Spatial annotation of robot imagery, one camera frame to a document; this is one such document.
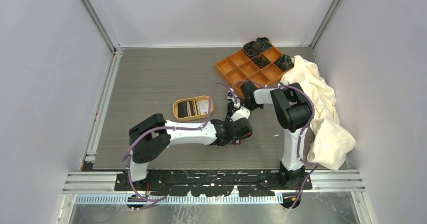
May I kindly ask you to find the oval wooden card tray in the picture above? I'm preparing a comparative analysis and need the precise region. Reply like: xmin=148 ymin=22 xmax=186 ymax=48
xmin=172 ymin=95 xmax=214 ymax=122

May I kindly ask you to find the orange compartment tray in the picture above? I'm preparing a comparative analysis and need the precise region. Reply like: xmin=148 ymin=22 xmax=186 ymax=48
xmin=215 ymin=46 xmax=294 ymax=99

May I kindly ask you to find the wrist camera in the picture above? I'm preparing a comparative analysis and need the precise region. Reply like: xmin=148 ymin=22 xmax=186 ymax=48
xmin=230 ymin=104 xmax=251 ymax=122
xmin=227 ymin=89 xmax=235 ymax=102

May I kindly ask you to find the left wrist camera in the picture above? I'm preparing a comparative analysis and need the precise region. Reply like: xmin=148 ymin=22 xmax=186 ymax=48
xmin=230 ymin=104 xmax=251 ymax=122

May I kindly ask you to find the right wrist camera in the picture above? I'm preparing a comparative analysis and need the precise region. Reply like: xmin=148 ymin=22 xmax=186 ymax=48
xmin=227 ymin=89 xmax=235 ymax=102

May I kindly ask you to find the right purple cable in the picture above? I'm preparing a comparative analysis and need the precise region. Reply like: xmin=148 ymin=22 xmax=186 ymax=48
xmin=230 ymin=80 xmax=321 ymax=210

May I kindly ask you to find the cream cloth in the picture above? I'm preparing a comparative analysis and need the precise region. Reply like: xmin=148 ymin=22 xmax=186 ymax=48
xmin=280 ymin=55 xmax=357 ymax=171

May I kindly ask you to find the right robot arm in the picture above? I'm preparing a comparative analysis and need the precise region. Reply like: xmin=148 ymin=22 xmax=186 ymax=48
xmin=227 ymin=81 xmax=314 ymax=189

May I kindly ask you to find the dark camouflage rolled sock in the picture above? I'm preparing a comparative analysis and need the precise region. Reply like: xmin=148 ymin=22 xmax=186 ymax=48
xmin=273 ymin=54 xmax=294 ymax=72

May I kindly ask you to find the black card in tray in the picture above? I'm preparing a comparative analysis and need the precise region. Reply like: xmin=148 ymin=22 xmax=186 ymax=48
xmin=177 ymin=101 xmax=189 ymax=118

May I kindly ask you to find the dark rolled sock in tray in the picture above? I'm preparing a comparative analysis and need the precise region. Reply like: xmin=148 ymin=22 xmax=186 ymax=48
xmin=252 ymin=56 xmax=270 ymax=68

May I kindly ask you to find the purple cable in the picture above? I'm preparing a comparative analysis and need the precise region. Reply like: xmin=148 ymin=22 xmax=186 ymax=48
xmin=120 ymin=82 xmax=239 ymax=210
xmin=230 ymin=80 xmax=321 ymax=210

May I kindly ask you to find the dark green rolled sock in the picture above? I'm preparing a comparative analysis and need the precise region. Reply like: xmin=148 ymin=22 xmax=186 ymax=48
xmin=256 ymin=37 xmax=272 ymax=52

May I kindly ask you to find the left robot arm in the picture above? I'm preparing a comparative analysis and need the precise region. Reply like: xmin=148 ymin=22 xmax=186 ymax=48
xmin=123 ymin=113 xmax=253 ymax=190

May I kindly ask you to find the red card holder wallet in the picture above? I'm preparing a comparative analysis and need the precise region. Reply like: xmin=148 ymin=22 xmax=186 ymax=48
xmin=232 ymin=132 xmax=252 ymax=145

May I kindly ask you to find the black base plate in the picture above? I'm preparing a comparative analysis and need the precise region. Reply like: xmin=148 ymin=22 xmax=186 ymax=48
xmin=114 ymin=170 xmax=312 ymax=197

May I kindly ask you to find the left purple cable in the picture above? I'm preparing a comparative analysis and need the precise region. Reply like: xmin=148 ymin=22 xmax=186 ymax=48
xmin=120 ymin=82 xmax=239 ymax=210

